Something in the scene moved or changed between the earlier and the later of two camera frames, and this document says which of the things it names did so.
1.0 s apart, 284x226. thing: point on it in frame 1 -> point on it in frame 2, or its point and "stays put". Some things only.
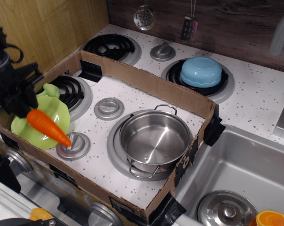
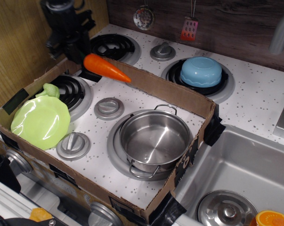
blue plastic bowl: (199, 71) stays put
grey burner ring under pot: (117, 152) stays put
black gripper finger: (29, 96) -> (84, 41)
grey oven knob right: (100, 215) stays put
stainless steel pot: (154, 138) stays put
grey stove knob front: (79, 148) stays put
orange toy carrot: (39, 120) -> (98, 63)
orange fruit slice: (269, 218) stays put
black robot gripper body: (5, 83) -> (65, 26)
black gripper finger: (16, 106) -> (73, 53)
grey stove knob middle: (109, 108) stays put
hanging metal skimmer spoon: (144, 18) stays put
